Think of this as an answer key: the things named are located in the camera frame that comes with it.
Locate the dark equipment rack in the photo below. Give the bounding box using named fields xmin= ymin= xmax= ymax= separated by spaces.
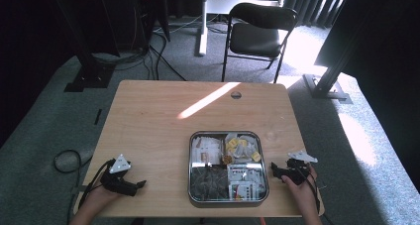
xmin=98 ymin=0 xmax=171 ymax=57

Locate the black metal stand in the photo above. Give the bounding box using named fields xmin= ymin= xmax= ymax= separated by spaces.
xmin=49 ymin=0 xmax=116 ymax=93
xmin=302 ymin=0 xmax=353 ymax=104

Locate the bundle of floor cables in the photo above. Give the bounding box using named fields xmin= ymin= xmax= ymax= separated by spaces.
xmin=92 ymin=16 xmax=186 ymax=82

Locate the grey curtain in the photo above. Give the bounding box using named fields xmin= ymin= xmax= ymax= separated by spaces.
xmin=227 ymin=0 xmax=352 ymax=30

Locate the small clear glass cup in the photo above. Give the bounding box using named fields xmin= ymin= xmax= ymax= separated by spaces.
xmin=263 ymin=129 xmax=281 ymax=144

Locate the pile of dark packets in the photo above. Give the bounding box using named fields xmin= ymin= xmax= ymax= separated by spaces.
xmin=189 ymin=165 xmax=230 ymax=201

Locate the grey tape strip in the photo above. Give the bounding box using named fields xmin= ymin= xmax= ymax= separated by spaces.
xmin=70 ymin=184 xmax=91 ymax=195

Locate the square four-compartment box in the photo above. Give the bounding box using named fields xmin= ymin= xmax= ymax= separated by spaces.
xmin=187 ymin=130 xmax=270 ymax=208

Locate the black looped floor cable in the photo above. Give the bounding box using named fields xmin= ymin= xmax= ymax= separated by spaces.
xmin=53 ymin=149 xmax=93 ymax=225

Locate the pile of white green packets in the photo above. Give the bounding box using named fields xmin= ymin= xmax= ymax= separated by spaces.
xmin=227 ymin=164 xmax=267 ymax=202

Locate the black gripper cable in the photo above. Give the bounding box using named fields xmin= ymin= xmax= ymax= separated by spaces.
xmin=77 ymin=159 xmax=115 ymax=209
xmin=303 ymin=165 xmax=323 ymax=216

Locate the black folding chair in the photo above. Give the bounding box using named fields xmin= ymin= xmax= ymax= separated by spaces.
xmin=221 ymin=2 xmax=298 ymax=84

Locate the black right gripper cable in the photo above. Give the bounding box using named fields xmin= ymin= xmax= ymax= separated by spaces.
xmin=303 ymin=165 xmax=323 ymax=216

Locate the clear lid with gold knob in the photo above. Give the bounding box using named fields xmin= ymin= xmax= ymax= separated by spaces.
xmin=188 ymin=130 xmax=269 ymax=206

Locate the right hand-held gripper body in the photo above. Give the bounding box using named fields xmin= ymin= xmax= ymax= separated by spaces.
xmin=282 ymin=150 xmax=319 ymax=186

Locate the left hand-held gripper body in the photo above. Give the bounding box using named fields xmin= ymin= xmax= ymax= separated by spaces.
xmin=100 ymin=154 xmax=139 ymax=197

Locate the pile of white sachets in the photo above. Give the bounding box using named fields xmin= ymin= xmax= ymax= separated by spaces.
xmin=191 ymin=135 xmax=223 ymax=167

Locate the pile of yellow-label tea bags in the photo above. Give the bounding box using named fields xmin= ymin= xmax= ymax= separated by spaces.
xmin=224 ymin=133 xmax=263 ymax=166

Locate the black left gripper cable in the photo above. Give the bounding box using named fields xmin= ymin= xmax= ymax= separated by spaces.
xmin=77 ymin=159 xmax=115 ymax=209

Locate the person's left hand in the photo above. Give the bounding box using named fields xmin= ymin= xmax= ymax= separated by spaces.
xmin=80 ymin=185 xmax=122 ymax=216

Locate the person's right hand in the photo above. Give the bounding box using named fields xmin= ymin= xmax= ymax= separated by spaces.
xmin=280 ymin=167 xmax=320 ymax=216

